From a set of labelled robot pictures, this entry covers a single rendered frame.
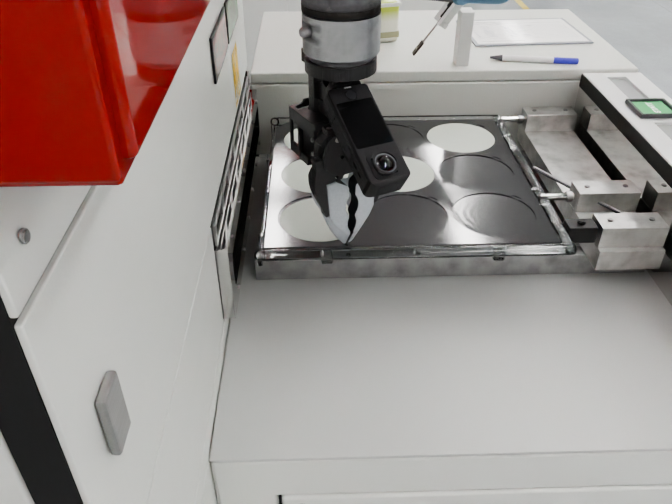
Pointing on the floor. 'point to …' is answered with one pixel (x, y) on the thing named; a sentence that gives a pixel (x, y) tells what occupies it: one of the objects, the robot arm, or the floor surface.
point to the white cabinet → (453, 480)
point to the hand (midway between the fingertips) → (349, 235)
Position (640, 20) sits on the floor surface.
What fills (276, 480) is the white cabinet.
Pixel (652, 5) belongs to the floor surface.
